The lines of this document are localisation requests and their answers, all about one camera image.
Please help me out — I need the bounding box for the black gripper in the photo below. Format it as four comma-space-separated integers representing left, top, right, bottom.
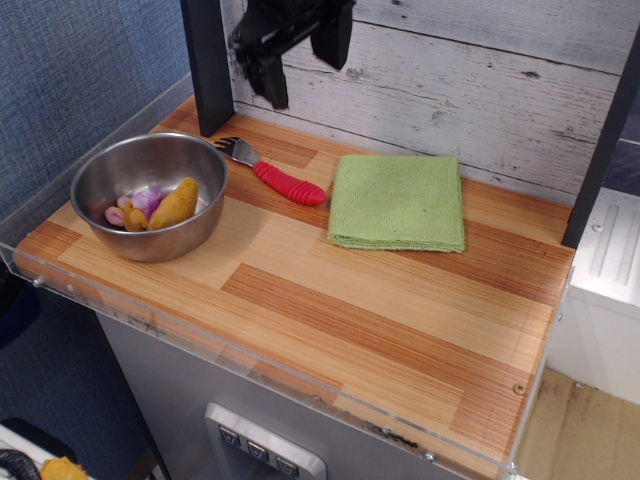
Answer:
229, 1, 355, 109

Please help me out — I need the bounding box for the red handled metal fork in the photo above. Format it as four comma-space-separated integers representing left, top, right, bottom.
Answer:
214, 137, 326, 206

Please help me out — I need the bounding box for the stainless steel bowl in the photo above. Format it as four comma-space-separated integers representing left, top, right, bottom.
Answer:
70, 133, 228, 262

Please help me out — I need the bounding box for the green folded cloth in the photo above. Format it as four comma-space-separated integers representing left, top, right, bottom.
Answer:
328, 155, 465, 253

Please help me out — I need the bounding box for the yellow plush toy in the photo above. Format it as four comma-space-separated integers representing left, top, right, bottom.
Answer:
141, 177, 199, 231

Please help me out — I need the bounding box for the purple pink plush toy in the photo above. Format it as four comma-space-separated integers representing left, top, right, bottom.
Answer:
104, 185, 164, 231

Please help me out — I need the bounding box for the clear acrylic table guard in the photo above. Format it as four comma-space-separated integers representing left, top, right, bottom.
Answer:
0, 74, 576, 480

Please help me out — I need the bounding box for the grey cabinet with button panel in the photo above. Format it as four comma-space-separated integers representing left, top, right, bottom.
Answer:
98, 315, 457, 479

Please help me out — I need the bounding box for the white appliance at right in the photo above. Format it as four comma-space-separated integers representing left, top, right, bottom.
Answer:
546, 188, 639, 404

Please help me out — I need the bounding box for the black yellow object bottom left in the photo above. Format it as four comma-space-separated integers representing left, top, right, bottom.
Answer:
1, 449, 90, 480

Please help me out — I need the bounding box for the black left frame post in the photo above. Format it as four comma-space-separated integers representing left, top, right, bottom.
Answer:
180, 0, 235, 137

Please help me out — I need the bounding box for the black frame post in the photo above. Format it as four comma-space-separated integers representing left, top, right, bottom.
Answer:
561, 31, 639, 249
180, 0, 235, 137

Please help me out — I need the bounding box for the black right frame post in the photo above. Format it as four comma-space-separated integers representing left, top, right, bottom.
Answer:
561, 31, 639, 249

